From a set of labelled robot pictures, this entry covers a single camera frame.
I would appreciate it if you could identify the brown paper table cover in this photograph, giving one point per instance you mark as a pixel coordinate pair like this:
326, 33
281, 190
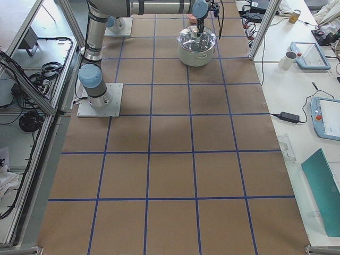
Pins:
212, 181

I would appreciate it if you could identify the black electronics box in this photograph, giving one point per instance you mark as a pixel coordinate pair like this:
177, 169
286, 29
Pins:
254, 11

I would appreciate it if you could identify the far teach pendant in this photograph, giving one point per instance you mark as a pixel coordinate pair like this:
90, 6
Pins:
311, 58

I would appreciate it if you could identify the white mug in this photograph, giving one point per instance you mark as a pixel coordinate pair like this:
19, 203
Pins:
287, 60

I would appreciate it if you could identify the teal green board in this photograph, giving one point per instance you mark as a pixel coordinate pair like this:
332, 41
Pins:
324, 189

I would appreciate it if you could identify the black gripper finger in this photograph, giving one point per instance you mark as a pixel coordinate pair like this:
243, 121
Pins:
200, 26

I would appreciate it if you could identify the near teach pendant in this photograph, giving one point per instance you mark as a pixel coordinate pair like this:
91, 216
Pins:
325, 117

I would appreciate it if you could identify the small black stand box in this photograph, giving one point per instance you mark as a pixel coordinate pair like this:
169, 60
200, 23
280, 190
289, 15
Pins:
29, 43

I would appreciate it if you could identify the black power adapter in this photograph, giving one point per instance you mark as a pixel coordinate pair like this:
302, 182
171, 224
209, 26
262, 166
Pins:
289, 117

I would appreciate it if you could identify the teach pendant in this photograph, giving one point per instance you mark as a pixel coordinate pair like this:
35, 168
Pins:
325, 117
311, 58

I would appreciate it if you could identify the aluminium frame post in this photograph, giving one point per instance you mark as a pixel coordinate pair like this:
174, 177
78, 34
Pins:
267, 19

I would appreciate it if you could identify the pink bowl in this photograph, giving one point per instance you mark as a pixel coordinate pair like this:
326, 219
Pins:
192, 19

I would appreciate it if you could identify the pale green cooking pot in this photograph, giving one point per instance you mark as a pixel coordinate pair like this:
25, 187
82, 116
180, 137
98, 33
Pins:
194, 50

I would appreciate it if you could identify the clear plastic holder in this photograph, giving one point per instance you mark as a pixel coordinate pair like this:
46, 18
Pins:
286, 148

